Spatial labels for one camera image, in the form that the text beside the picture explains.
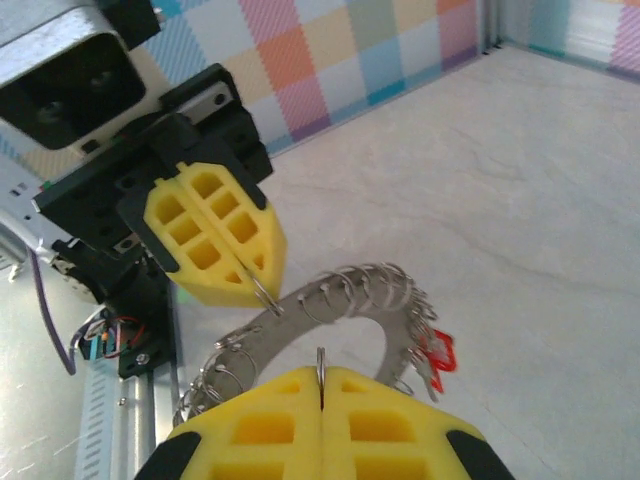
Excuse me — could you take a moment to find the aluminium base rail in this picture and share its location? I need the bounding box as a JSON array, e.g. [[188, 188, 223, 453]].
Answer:
[[118, 374, 176, 480]]

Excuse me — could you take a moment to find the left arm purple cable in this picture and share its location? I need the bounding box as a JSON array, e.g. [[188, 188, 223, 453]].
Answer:
[[27, 244, 79, 376]]

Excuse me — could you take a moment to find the slotted grey cable duct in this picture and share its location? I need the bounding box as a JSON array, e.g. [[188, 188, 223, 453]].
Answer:
[[73, 359, 120, 480]]

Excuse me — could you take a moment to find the small silver split ring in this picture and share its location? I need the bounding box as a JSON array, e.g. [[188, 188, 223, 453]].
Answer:
[[315, 346, 329, 406], [248, 273, 286, 317]]

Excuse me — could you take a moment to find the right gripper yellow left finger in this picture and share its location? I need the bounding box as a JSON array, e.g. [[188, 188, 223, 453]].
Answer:
[[132, 366, 324, 480]]

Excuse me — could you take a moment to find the left wrist grey camera box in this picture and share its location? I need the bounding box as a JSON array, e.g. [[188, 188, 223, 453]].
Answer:
[[0, 0, 149, 156]]

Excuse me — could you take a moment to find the aluminium frame post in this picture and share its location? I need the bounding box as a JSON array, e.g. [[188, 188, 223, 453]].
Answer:
[[478, 0, 502, 54]]

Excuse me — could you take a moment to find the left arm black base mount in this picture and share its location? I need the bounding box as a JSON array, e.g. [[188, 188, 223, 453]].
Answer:
[[117, 279, 176, 381]]

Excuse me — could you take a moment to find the thin wire bundle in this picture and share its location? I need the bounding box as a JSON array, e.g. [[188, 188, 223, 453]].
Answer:
[[77, 312, 149, 361]]

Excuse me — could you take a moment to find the red key charm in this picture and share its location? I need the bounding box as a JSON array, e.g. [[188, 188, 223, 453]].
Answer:
[[419, 329, 459, 394]]

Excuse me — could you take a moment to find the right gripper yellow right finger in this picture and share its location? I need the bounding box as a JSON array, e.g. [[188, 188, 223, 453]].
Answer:
[[322, 366, 516, 480]]

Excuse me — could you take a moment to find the green circuit board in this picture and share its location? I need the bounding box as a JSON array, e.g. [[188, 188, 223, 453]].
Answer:
[[79, 332, 111, 362]]

